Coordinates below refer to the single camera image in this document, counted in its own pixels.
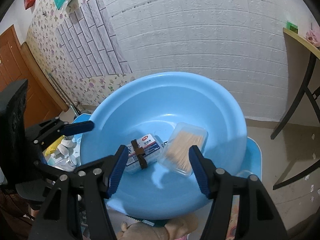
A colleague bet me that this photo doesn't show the wooden side table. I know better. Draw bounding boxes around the wooden side table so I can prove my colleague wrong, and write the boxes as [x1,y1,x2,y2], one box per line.
[270,26,320,190]

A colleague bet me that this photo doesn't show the beige plush toy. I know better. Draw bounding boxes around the beige plush toy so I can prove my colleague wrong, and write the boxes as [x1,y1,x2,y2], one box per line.
[117,213,199,240]

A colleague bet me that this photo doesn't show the brown wooden door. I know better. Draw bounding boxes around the brown wooden door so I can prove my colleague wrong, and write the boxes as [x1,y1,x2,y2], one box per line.
[0,24,70,131]

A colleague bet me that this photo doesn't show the yellow mesh bag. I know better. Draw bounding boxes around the yellow mesh bag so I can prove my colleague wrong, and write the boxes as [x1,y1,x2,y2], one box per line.
[44,136,64,157]

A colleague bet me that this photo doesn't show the metal broom pole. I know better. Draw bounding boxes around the metal broom pole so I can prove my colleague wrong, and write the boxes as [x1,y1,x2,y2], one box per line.
[46,71,81,117]

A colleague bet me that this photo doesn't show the white floss pick box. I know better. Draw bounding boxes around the white floss pick box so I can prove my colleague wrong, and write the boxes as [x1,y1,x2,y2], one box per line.
[125,133,164,173]

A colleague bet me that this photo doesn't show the green small box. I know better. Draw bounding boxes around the green small box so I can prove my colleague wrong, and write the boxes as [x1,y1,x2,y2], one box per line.
[286,21,298,33]

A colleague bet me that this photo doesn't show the pink cloth item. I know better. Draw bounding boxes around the pink cloth item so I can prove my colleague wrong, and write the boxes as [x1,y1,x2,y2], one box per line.
[305,23,320,48]

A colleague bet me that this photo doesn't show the light blue plastic basin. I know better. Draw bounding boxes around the light blue plastic basin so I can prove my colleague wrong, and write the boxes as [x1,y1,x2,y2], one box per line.
[80,72,247,220]

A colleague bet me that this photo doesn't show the brown strap clip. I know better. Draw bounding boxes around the brown strap clip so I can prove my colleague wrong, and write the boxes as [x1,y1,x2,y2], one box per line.
[131,139,148,170]

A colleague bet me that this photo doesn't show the clear toothpick box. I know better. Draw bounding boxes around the clear toothpick box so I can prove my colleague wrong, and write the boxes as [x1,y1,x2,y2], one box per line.
[157,122,208,177]

